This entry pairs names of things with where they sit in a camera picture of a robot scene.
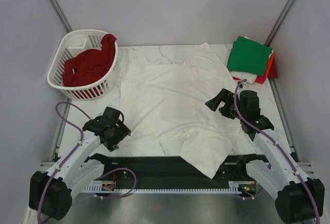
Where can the white plastic laundry basket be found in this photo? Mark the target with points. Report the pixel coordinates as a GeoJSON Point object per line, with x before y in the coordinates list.
{"type": "Point", "coordinates": [71, 45]}

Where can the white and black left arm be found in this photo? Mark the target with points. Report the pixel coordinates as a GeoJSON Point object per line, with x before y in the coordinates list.
{"type": "Point", "coordinates": [52, 192]}

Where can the white Coca-Cola t-shirt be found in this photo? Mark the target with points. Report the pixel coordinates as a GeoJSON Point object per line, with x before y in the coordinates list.
{"type": "Point", "coordinates": [165, 105]}

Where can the green folded t-shirt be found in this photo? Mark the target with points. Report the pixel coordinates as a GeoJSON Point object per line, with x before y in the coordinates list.
{"type": "Point", "coordinates": [261, 57]}

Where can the orange folded t-shirt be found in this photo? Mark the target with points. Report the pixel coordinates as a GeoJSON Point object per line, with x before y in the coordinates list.
{"type": "Point", "coordinates": [269, 63]}

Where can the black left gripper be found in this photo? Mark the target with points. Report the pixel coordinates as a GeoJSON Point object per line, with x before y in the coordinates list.
{"type": "Point", "coordinates": [122, 131]}

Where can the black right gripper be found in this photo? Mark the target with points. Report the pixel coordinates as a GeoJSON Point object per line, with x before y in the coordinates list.
{"type": "Point", "coordinates": [225, 96]}

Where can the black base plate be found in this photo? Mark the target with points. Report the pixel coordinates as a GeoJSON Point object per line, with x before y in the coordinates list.
{"type": "Point", "coordinates": [170, 172]}

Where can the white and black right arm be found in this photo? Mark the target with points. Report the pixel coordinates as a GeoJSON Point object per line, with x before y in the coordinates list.
{"type": "Point", "coordinates": [296, 195]}

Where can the dark red folded t-shirt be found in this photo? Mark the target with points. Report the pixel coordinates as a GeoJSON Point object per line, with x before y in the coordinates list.
{"type": "Point", "coordinates": [273, 69]}

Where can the red t-shirt in basket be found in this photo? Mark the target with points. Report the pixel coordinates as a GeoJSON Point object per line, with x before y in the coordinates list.
{"type": "Point", "coordinates": [91, 65]}

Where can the white slotted cable duct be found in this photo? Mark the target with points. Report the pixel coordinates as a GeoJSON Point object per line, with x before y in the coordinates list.
{"type": "Point", "coordinates": [232, 187]}

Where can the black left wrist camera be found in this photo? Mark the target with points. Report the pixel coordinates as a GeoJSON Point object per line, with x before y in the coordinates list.
{"type": "Point", "coordinates": [113, 115]}

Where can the pink folded t-shirt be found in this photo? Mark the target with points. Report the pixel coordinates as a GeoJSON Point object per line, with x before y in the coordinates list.
{"type": "Point", "coordinates": [261, 79]}

